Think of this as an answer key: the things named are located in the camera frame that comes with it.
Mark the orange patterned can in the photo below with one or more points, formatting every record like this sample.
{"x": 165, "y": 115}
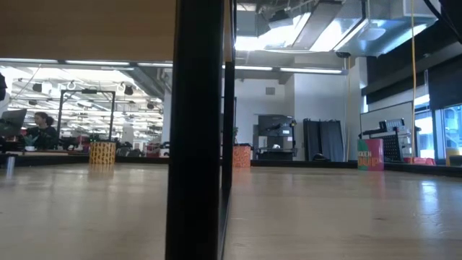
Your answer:
{"x": 242, "y": 156}

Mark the yellow patterned box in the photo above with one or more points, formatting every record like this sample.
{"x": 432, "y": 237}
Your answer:
{"x": 103, "y": 153}

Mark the pink and green can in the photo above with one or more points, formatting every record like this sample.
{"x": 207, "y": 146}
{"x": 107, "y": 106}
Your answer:
{"x": 371, "y": 155}

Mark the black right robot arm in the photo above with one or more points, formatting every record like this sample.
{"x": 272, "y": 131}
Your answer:
{"x": 453, "y": 10}

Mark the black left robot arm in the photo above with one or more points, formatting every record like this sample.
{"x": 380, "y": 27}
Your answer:
{"x": 2, "y": 86}

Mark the wooden shelf board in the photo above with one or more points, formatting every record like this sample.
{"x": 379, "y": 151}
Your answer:
{"x": 86, "y": 29}

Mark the black background workstation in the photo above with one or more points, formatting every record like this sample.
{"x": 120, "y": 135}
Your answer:
{"x": 276, "y": 124}

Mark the ceiling tube light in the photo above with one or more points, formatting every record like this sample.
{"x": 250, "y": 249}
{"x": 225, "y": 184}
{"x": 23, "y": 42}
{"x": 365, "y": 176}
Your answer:
{"x": 310, "y": 70}
{"x": 97, "y": 63}
{"x": 29, "y": 61}
{"x": 155, "y": 64}
{"x": 252, "y": 68}

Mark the red background crate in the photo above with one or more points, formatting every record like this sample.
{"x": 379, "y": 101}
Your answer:
{"x": 153, "y": 150}

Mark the black hanging spotlight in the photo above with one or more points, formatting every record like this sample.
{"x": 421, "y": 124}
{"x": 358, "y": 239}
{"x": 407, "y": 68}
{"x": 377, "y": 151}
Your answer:
{"x": 150, "y": 105}
{"x": 128, "y": 90}
{"x": 37, "y": 87}

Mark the black round floor object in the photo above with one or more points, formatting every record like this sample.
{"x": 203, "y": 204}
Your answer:
{"x": 320, "y": 157}

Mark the dark grey curtain panel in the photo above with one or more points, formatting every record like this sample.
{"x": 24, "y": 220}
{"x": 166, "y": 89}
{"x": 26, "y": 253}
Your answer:
{"x": 325, "y": 141}

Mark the white ceiling dome fixture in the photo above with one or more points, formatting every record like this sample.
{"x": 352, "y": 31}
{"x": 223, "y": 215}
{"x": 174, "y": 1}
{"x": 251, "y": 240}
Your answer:
{"x": 373, "y": 33}

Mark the red bin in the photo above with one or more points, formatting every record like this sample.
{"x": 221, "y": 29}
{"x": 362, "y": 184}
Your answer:
{"x": 420, "y": 161}

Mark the white bowl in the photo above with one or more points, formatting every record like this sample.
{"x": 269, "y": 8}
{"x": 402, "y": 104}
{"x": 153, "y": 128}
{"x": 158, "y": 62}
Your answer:
{"x": 30, "y": 148}

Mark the dark computer monitor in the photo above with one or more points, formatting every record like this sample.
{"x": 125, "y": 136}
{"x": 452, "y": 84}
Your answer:
{"x": 12, "y": 122}

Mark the glass window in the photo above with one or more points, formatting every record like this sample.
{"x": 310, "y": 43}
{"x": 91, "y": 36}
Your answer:
{"x": 451, "y": 130}

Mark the black shelf rear frame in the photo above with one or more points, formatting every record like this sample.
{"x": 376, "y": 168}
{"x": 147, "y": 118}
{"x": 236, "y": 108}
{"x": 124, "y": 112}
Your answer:
{"x": 229, "y": 126}

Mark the black shelf front post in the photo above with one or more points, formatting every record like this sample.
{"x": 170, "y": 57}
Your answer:
{"x": 195, "y": 130}

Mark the grey wall vent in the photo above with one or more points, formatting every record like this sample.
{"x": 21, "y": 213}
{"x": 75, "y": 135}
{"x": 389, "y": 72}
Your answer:
{"x": 270, "y": 90}

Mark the black ceiling dome camera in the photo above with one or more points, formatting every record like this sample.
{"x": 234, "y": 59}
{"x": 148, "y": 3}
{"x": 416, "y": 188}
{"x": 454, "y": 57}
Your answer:
{"x": 343, "y": 55}

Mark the silver ceiling air duct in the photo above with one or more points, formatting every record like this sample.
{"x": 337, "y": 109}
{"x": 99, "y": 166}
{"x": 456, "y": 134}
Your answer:
{"x": 325, "y": 29}

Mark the black background station frame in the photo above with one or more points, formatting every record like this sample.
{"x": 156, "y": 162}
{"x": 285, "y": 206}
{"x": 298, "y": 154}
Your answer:
{"x": 60, "y": 108}

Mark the small metal post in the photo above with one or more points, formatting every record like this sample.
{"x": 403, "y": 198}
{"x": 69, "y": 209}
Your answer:
{"x": 11, "y": 166}

